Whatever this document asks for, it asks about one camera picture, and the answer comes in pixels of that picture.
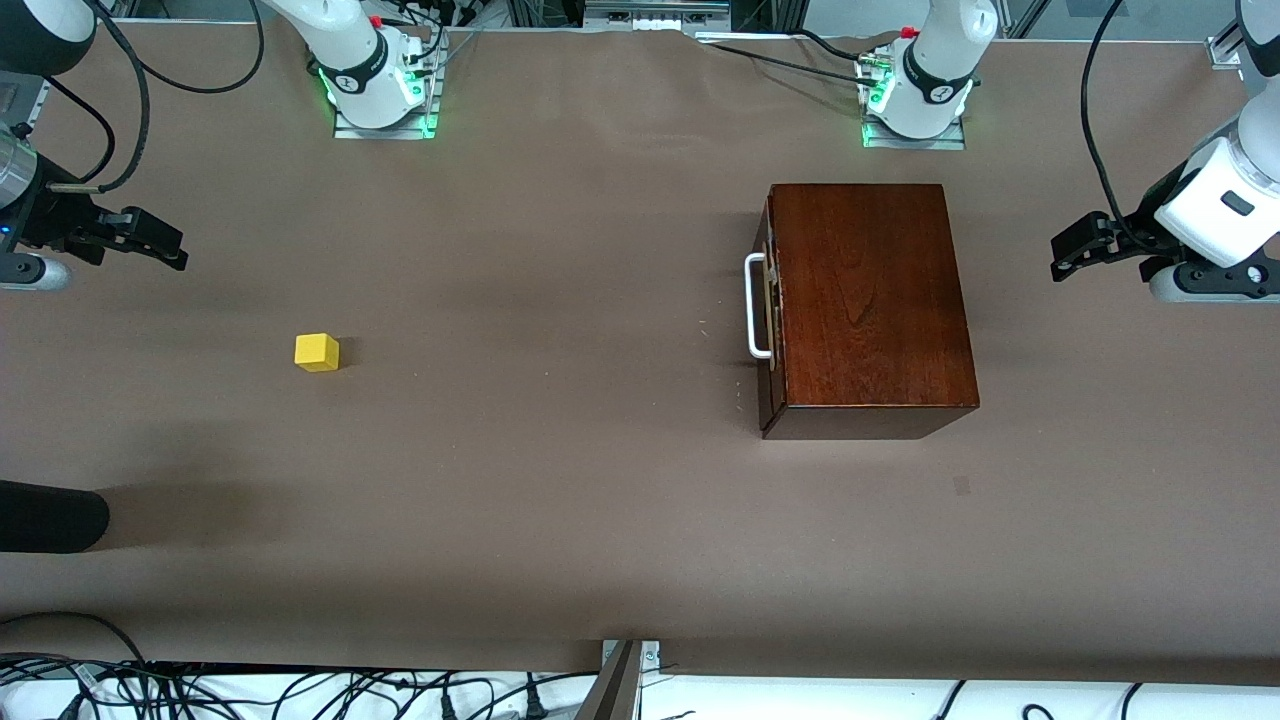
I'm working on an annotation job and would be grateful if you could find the yellow wooden block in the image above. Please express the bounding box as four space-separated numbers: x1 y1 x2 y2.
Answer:
294 333 341 374

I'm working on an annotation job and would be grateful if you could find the dark brown wooden cabinet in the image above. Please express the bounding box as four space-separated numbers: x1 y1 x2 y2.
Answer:
757 183 981 441

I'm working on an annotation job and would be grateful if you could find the black cylinder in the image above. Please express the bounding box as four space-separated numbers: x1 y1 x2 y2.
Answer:
0 480 111 554

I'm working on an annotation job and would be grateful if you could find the brown paper table cover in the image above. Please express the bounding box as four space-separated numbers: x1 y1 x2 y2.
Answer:
0 22 1280 686

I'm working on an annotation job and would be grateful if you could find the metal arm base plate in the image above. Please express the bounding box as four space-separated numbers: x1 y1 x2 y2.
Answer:
333 60 443 141
862 55 969 151

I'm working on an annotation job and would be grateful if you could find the thin black cable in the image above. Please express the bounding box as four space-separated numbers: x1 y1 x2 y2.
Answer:
795 28 906 63

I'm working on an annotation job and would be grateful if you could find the thick black cable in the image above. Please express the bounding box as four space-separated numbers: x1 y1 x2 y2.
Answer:
700 38 869 86

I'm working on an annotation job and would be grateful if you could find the black looped cable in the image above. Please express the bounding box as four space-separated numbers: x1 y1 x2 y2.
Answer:
0 612 151 669

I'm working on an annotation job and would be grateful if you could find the aluminium rail with sockets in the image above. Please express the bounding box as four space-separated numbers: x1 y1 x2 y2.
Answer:
583 0 733 31

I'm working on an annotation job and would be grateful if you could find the metal table bracket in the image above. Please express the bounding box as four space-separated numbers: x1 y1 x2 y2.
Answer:
575 640 661 720

